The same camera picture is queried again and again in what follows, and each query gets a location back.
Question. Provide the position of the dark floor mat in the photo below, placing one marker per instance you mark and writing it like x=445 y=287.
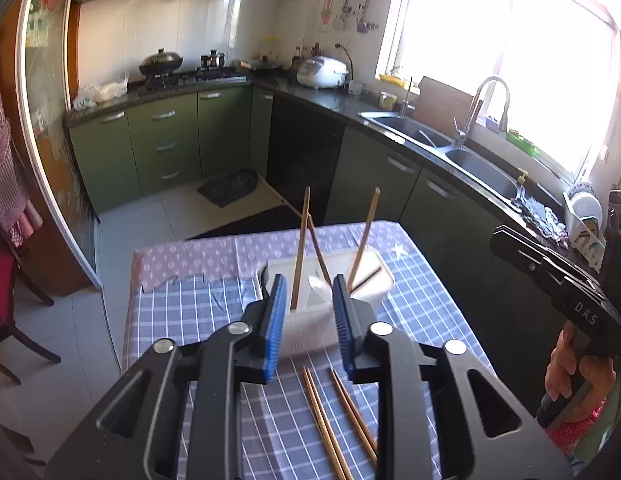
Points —
x=228 y=187

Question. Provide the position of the white plastic bag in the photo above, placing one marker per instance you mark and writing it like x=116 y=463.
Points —
x=98 y=92

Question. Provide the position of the sliding glass door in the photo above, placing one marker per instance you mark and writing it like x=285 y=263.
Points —
x=50 y=135

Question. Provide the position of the reddish brown wooden chopstick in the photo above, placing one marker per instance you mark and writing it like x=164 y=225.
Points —
x=359 y=412
x=365 y=230
x=354 y=420
x=300 y=245

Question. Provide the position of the purple patterned cloth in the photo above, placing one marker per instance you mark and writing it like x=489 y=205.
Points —
x=190 y=260

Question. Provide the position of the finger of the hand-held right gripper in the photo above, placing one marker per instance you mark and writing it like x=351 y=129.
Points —
x=528 y=260

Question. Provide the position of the tall steel faucet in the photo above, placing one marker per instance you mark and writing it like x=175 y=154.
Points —
x=473 y=110

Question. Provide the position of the red checked apron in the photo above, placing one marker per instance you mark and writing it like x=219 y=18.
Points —
x=8 y=170

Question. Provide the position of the kitchen window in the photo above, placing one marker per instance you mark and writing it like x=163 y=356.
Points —
x=490 y=50

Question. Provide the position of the black gas stove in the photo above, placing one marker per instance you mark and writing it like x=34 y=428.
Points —
x=190 y=81

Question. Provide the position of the yellow sponge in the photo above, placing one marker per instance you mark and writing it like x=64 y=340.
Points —
x=392 y=79

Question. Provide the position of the white wall outlet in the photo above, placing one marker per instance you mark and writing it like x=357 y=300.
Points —
x=343 y=43

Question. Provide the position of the small dark pot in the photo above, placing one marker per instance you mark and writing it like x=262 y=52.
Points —
x=213 y=60

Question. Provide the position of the yellowish mug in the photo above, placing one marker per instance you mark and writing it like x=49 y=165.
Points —
x=388 y=101

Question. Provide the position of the small steel faucet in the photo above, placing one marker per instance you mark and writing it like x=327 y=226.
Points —
x=405 y=100

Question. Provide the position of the white dish rack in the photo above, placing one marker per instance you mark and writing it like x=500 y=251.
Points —
x=585 y=220

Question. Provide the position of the green base cabinets with drawers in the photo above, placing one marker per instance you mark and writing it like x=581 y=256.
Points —
x=165 y=145

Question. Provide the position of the frying pan with lid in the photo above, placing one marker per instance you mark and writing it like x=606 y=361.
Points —
x=264 y=65

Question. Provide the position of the white cup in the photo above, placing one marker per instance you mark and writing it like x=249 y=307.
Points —
x=355 y=88

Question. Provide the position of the hanging wall utensils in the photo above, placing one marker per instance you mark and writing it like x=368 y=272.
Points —
x=348 y=12

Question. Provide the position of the person's right hand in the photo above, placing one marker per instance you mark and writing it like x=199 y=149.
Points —
x=565 y=365

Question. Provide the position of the green plastic container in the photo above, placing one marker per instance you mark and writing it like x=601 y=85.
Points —
x=521 y=142

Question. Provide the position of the blue checked tablecloth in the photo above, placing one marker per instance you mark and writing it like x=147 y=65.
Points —
x=190 y=320

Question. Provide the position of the black wok with lid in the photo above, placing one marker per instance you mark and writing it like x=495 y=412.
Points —
x=160 y=62

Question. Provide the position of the steel double sink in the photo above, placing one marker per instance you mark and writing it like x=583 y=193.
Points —
x=480 y=167

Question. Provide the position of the white rice cooker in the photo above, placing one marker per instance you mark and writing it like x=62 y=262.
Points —
x=323 y=72

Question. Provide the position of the dark stone countertop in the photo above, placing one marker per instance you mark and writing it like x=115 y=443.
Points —
x=320 y=97

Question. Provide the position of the black dishwasher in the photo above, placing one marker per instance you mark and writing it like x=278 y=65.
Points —
x=303 y=160

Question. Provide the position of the green base cabinets under sink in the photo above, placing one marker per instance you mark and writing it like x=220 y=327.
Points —
x=440 y=240

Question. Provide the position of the condiment bottles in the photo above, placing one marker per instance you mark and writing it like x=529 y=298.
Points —
x=305 y=55

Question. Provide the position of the red wooden chair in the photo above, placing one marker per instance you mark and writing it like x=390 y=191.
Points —
x=5 y=300

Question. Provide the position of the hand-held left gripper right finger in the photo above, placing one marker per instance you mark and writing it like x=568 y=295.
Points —
x=343 y=325

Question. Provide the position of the grey dish rag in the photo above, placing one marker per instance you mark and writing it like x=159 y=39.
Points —
x=540 y=220

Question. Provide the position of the wooden cutting board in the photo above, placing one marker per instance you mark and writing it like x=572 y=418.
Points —
x=445 y=102

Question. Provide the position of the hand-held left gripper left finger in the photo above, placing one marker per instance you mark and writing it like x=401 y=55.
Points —
x=273 y=325

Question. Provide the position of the white plastic utensil holder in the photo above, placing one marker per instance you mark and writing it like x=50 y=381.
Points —
x=315 y=305

